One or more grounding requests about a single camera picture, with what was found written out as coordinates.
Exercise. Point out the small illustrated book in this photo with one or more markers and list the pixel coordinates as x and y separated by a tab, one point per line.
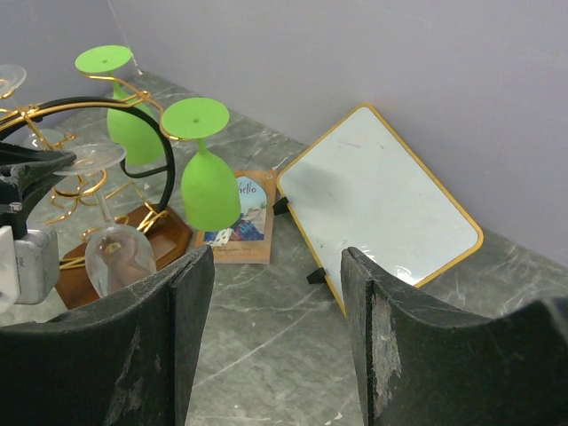
249	239

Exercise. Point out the gold wine glass rack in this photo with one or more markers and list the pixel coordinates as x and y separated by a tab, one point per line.
169	236

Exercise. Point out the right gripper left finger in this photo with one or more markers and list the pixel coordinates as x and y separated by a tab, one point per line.
127	359

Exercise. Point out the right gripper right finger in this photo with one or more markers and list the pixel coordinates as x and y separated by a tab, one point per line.
421	361

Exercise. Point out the green wine glass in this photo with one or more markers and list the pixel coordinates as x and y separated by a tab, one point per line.
208	185
140	141

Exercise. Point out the gold framed whiteboard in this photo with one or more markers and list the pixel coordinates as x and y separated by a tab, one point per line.
361	185

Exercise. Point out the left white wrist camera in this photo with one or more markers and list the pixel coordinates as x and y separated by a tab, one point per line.
29	265

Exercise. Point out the clear wine glass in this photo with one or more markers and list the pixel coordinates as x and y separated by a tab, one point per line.
37	136
116	255

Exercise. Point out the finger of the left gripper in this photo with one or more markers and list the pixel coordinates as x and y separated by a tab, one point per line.
27	175

